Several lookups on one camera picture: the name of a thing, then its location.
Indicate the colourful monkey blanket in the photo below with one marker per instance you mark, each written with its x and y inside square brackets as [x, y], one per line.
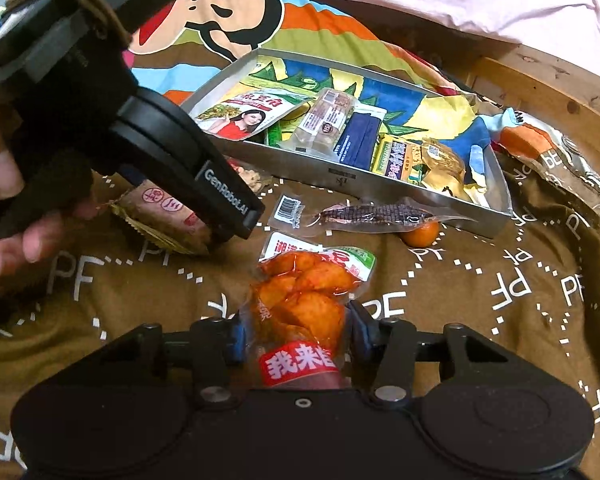
[535, 288]

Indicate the white red snack bag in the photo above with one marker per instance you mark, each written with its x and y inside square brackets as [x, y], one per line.
[249, 110]

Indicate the small orange fruit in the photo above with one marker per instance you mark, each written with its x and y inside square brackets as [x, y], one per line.
[423, 236]

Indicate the gold snack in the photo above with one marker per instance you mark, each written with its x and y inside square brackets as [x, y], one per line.
[446, 173]

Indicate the dried fish vacuum pack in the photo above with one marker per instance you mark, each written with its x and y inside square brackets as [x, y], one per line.
[293, 216]

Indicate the clear sausage snack pack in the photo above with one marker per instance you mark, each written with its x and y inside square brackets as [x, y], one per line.
[321, 127]

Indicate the yellow green snack pack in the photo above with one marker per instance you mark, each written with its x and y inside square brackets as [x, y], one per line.
[398, 159]

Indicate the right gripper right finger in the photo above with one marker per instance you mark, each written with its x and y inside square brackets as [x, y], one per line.
[383, 357]

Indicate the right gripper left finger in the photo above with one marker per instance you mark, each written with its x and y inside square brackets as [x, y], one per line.
[217, 353]

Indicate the person left hand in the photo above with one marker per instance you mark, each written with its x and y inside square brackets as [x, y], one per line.
[45, 190]

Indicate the wooden bed frame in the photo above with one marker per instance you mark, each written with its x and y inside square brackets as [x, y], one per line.
[562, 94]

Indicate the biscuit packet red print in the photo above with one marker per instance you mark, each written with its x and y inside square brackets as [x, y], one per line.
[165, 221]

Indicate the orange spicy snack bag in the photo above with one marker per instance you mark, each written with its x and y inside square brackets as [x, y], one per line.
[296, 317]

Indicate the metal tray with cartoon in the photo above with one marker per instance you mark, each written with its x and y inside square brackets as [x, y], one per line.
[413, 113]

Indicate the blue snack packet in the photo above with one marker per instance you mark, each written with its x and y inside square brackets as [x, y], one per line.
[356, 145]

